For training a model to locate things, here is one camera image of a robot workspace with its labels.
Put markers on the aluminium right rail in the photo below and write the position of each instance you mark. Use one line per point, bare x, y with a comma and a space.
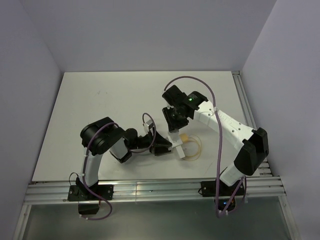
264, 169

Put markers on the white cube socket adapter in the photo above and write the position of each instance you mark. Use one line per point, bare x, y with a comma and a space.
174, 144

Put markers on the aluminium rail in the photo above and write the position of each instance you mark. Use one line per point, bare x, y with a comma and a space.
264, 169
48, 193

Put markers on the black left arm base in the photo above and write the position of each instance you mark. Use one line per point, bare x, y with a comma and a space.
105, 191

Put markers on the aluminium front rail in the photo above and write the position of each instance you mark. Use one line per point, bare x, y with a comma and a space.
48, 193

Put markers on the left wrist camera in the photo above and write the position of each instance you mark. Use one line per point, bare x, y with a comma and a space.
149, 126

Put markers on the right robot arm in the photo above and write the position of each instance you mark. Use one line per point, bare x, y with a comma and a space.
252, 144

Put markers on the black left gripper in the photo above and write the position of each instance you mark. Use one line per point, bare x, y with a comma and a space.
160, 145

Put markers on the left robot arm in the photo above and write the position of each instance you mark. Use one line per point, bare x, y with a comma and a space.
104, 135

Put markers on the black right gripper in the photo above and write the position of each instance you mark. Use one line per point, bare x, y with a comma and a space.
171, 124

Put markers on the white USB charger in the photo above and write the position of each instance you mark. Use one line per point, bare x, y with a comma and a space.
174, 135
180, 152

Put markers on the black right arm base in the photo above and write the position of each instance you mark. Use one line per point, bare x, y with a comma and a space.
208, 189

